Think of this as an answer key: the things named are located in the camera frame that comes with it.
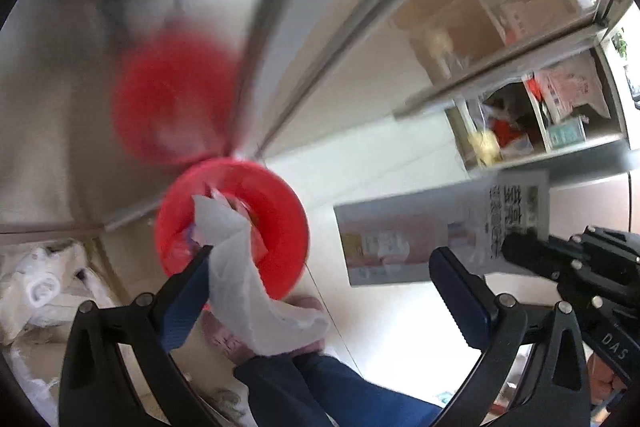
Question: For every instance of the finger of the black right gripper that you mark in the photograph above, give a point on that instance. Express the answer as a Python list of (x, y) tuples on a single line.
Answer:
[(548, 259), (619, 243)]

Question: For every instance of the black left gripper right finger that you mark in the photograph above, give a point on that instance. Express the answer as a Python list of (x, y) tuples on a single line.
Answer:
[(554, 388)]

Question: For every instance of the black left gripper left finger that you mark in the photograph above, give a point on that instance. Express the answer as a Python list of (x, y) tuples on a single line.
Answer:
[(96, 389)]

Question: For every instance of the grey pink foil pouch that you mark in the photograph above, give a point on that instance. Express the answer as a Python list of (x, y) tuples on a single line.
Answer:
[(390, 240)]

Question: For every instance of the white textured paper towel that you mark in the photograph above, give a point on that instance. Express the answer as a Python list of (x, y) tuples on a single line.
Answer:
[(236, 291)]

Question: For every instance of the red plastic trash bin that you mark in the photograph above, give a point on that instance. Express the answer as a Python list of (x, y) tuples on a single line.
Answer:
[(280, 234)]

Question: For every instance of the white woven sack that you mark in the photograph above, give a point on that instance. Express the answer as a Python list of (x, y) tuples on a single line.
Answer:
[(41, 291)]

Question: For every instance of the left pink slipper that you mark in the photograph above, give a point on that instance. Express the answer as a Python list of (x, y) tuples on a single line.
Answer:
[(292, 327)]

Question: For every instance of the blue trouser legs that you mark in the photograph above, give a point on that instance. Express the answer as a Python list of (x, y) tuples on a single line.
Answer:
[(318, 390)]

